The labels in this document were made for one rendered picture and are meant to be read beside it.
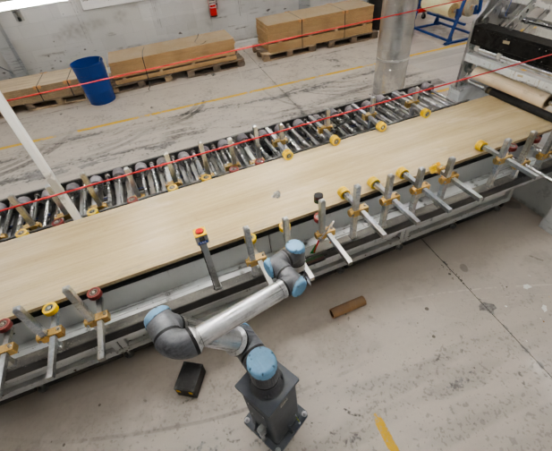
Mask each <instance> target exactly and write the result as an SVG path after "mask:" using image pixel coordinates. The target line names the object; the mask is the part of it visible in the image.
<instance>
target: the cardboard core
mask: <svg viewBox="0 0 552 451"><path fill-rule="evenodd" d="M366 304H367V303H366V300H365V298H364V297H363V296H360V297H357V298H355V299H353V300H350V301H349V302H345V303H343V304H340V305H338V306H336V307H334V308H332V309H330V310H329V312H330V315H331V316H332V318H333V319H334V318H337V317H339V316H341V315H344V314H345V313H347V312H350V311H353V310H356V309H358V308H360V307H362V306H364V305H366Z"/></svg>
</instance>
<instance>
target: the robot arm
mask: <svg viewBox="0 0 552 451"><path fill-rule="evenodd" d="M305 260H306V259H305V248H304V244H303V242H301V241H299V240H290V241H289V242H287V244H286V246H285V248H284V249H282V250H281V251H279V252H277V253H276V254H274V255H273V256H271V257H269V258H267V259H266V260H264V262H263V265H264V269H265V270H266V272H267V274H268V276H269V277H271V278H272V277H276V279H277V280H276V281H275V282H274V283H272V284H271V285H268V286H266V287H264V288H263V289H261V290H259V291H257V292H256V293H254V294H252V295H251V296H249V297H247V298H245V299H243V300H242V301H240V302H238V303H236V304H235V305H233V306H231V307H229V308H228V309H226V310H224V311H222V312H220V313H218V314H217V315H216V316H214V317H212V318H210V319H208V320H206V321H201V320H197V319H192V318H188V317H184V316H182V315H180V314H176V313H173V312H171V309H170V308H169V307H168V306H166V305H161V306H157V307H156V308H154V309H153V310H151V311H150V312H149V313H148V314H147V315H146V317H145V319H144V326H145V329H146V330H147V331H148V333H149V336H150V338H151V340H152V342H153V344H154V346H155V348H156V350H157V351H158V352H159V353H160V354H162V355H163V356H165V357H166V358H170V359H174V360H187V359H190V358H193V357H196V356H198V355H199V354H201V353H202V350H203V347H207V348H212V349H217V350H223V351H226V352H227V353H228V354H229V355H231V356H236V357H237V358H238V359H239V360H240V362H241V363H242V365H243V367H244V368H245V369H246V370H247V372H248V373H249V375H250V388H251V392H252V394H253V395H255V396H256V397H257V398H258V399H260V400H264V401H268V400H272V399H274V398H276V397H277V396H279V394H280V393H281V392H282V390H283V387H284V376H283V373H282V371H281V370H280V369H278V367H277V360H276V356H275V355H274V353H273V352H272V351H271V350H270V349H268V348H266V347H265V346H264V344H263V343H262V342H261V340H260V339H259V337H258V336H257V335H256V334H255V332H254V331H253V330H252V328H251V327H250V326H249V325H248V324H247V323H245V322H246V321H248V320H249V319H252V318H253V317H255V316H257V315H258V314H260V313H261V312H262V311H265V310H266V309H268V308H270V307H271V306H273V305H275V304H276V303H278V302H280V301H282V300H283V299H284V298H287V297H289V296H291V295H292V296H293V297H298V296H300V295H301V294H302V293H303V292H304V290H305V289H306V286H307V282H308V283H309V285H311V284H310V279H309V277H308V274H307V273H306V272H305V271H303V270H304V269H305Z"/></svg>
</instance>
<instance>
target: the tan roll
mask: <svg viewBox="0 0 552 451"><path fill-rule="evenodd" d="M467 72H471V76H474V75H478V74H481V73H484V72H489V73H486V74H482V75H480V76H476V77H473V78H472V79H474V80H475V81H479V82H481V83H483V84H486V85H488V86H490V87H492V88H494V89H498V90H500V91H503V92H504V93H506V94H509V95H511V96H513V97H516V98H519V99H521V100H523V101H526V102H528V103H530V104H533V105H534V106H538V107H540V108H543V109H544V108H547V107H549V106H552V100H550V99H551V97H552V94H550V93H547V92H546V91H543V90H540V89H536V88H534V87H532V86H529V85H527V84H524V83H522V82H519V81H516V80H513V79H511V78H508V77H505V76H504V75H501V74H499V73H496V72H490V70H488V69H485V68H482V67H480V66H478V67H476V68H475V69H474V70H473V69H471V68H468V69H467Z"/></svg>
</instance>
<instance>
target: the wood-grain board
mask: <svg viewBox="0 0 552 451"><path fill-rule="evenodd" d="M534 130H535V131H537V132H538V134H537V135H538V136H539V135H541V134H544V133H547V132H548V129H547V128H544V127H542V126H540V125H538V124H536V123H534V122H531V121H529V120H527V119H525V118H523V117H521V116H519V115H516V114H514V113H512V112H510V111H508V110H505V109H503V108H502V107H500V106H497V105H494V104H492V103H490V102H488V101H487V100H485V99H482V98H477V99H474V100H471V101H468V102H464V103H462V104H459V105H456V106H450V107H448V108H444V109H441V110H438V111H435V112H432V113H431V114H430V116H429V117H428V118H424V117H422V116H418V117H414V118H412V119H409V120H405V121H402V122H400V123H394V124H391V125H388V126H387V127H386V129H385V130H384V131H383V132H380V131H379V130H378V129H376V130H373V131H370V132H365V133H362V134H358V135H355V136H352V137H349V138H346V139H343V140H341V141H340V143H339V144H338V145H337V146H334V145H333V144H332V143H328V144H326V145H323V146H319V147H316V148H314V149H308V150H305V151H303V152H299V153H296V154H293V158H292V159H290V160H286V159H285V158H284V157H281V158H279V159H276V160H272V161H269V162H267V163H264V164H260V165H257V166H252V167H249V168H246V169H243V170H240V171H237V172H233V173H230V174H226V175H222V176H219V177H217V178H213V179H210V180H207V181H204V182H201V183H195V184H193V185H190V186H187V187H183V188H181V189H178V190H174V191H170V192H166V193H163V194H160V195H157V196H154V197H151V198H148V199H145V200H140V201H136V202H133V203H131V204H127V205H124V206H121V207H119V208H113V209H110V210H107V211H104V212H101V213H97V214H95V215H92V216H88V217H84V218H81V219H77V220H74V221H72V222H68V223H65V224H62V225H57V226H54V227H50V228H48V229H45V230H42V231H38V232H36V233H33V234H27V235H24V236H21V237H18V238H15V239H12V240H9V241H6V242H3V243H0V319H5V318H8V319H16V318H17V317H16V316H15V315H14V314H13V307H15V306H18V305H20V306H22V307H23V308H24V309H25V310H26V311H27V312H28V313H32V312H34V311H39V310H42V308H43V307H44V306H45V305H46V304H47V303H49V302H55V303H56V304H58V303H60V302H65V301H67V300H68V299H67V297H66V296H65V295H64V294H63V293H62V287H63V286H66V285H69V286H70V287H71V288H72V289H73V291H74V292H75V293H76V294H77V295H78V296H81V295H84V294H86V293H87V292H88V290H89V289H91V288H92V287H99V288H100V289H101V288H103V287H106V286H109V285H113V284H116V283H119V282H122V281H123V280H126V279H129V278H132V277H136V276H139V275H141V274H144V273H147V272H149V271H152V270H155V269H158V268H162V267H164V266H167V265H170V264H173V263H175V262H178V261H180V260H185V259H188V258H190V257H193V256H196V255H198V254H201V253H202V252H201V249H200V247H199V246H198V245H197V243H196V240H195V237H194V234H193V231H192V230H193V229H196V228H199V227H202V226H205V229H206V231H207V234H208V239H209V243H207V245H208V249H209V250H210V251H211V250H214V249H216V248H218V247H221V246H224V245H227V244H229V243H234V242H236V241H239V240H241V239H244V233H243V230H242V227H243V226H249V228H250V230H251V234H259V233H262V232H265V231H267V230H270V229H273V228H275V227H278V226H279V224H280V223H281V222H282V217H288V218H289V223H291V222H293V221H295V220H298V219H301V218H304V217H308V216H310V215H313V214H316V213H318V204H316V203H314V193H316V192H321V193H323V199H324V200H325V201H326V210H327V209H330V208H333V207H336V206H339V205H342V204H345V203H347V202H349V201H348V200H346V199H344V200H343V199H341V198H340V197H339V196H338V194H337V190H338V189H339V188H340V187H342V186H345V187H346V188H347V189H348V190H349V191H350V194H351V195H353V186H354V185H355V184H359V185H360V186H361V198H362V197H365V196H368V195H370V194H372V193H375V192H378V191H379V190H377V189H371V188H370V187H369V186H368V185H367V181H368V179H369V178H370V177H371V176H376V177H377V178H378V179H379V181H380V184H381V185H382V186H383V187H384V188H386V178H387V175H388V174H393V175H395V181H394V186H396V185H398V184H401V183H405V182H408V180H406V179H405V178H404V179H401V178H399V177H398V176H397V175H396V174H395V172H396V170H397V169H398V168H399V167H400V166H404V167H405V168H406V169H407V170H408V171H409V174H410V175H411V176H412V177H414V178H415V179H416V176H417V172H418V168H419V167H422V166H423V167H425V168H426V172H425V175H426V174H431V172H430V171H429V167H430V166H432V165H433V164H436V163H437V162H440V165H443V166H444V167H446V164H447V160H448V158H449V157H452V156H454V157H455V158H456V160H455V163H454V164H455V165H457V164H460V163H462V162H464V161H467V160H470V159H473V158H476V157H480V156H482V155H485V154H488V152H487V151H485V150H484V151H481V152H480V151H478V150H477V149H475V148H474V146H475V144H476V143H477V141H479V140H484V141H485V142H487V143H488V145H489V146H490V147H491V148H492V149H495V150H499V149H501V148H502V145H503V143H504V140H505V139H507V138H510V139H512V140H513V141H512V143H514V144H516V143H519V142H521V141H524V140H527V139H528V136H529V134H530V132H531V131H534ZM275 191H279V192H280V195H281V196H280V197H279V198H278V199H277V198H272V197H271V196H272V195H273V194H274V192H275Z"/></svg>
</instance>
